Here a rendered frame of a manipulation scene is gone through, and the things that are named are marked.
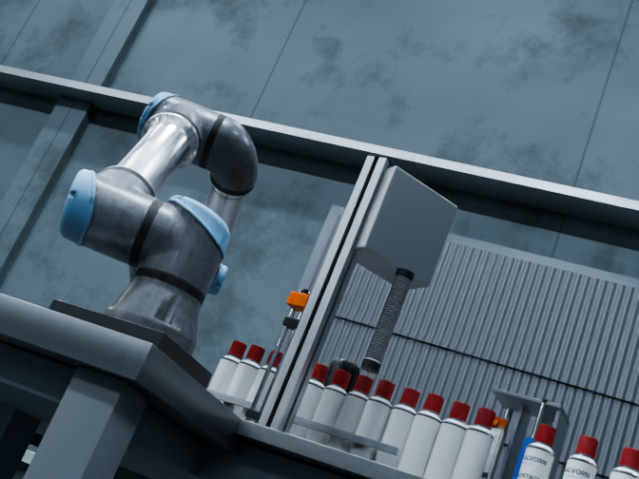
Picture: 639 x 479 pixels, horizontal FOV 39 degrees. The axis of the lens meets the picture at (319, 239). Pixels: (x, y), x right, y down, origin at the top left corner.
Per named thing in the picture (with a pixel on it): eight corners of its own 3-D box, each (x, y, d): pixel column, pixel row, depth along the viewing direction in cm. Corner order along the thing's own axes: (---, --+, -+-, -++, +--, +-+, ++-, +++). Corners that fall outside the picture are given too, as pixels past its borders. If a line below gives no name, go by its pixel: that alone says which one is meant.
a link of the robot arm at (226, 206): (281, 126, 183) (226, 275, 217) (231, 105, 183) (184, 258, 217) (265, 160, 175) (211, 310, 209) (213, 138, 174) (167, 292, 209)
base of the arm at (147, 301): (204, 369, 143) (228, 313, 147) (166, 336, 130) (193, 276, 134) (126, 345, 149) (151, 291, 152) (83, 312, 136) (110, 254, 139)
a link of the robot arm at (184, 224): (207, 289, 138) (241, 213, 142) (125, 256, 137) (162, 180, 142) (203, 307, 149) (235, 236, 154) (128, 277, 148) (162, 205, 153)
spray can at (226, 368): (217, 438, 190) (255, 350, 197) (206, 431, 186) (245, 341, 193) (197, 431, 193) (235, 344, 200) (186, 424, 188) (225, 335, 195)
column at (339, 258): (272, 475, 165) (394, 167, 188) (261, 469, 161) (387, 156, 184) (252, 469, 167) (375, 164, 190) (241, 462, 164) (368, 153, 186)
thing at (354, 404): (346, 482, 175) (382, 385, 182) (335, 474, 171) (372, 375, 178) (324, 475, 178) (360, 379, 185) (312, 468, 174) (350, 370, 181)
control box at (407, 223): (429, 287, 180) (458, 206, 187) (363, 247, 174) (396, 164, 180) (400, 292, 189) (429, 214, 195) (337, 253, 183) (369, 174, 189)
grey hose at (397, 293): (380, 375, 171) (416, 277, 178) (374, 369, 168) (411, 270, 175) (363, 371, 173) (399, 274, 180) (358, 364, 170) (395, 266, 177)
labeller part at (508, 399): (569, 426, 177) (571, 421, 177) (560, 408, 168) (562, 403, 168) (502, 408, 183) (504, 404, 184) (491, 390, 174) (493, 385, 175)
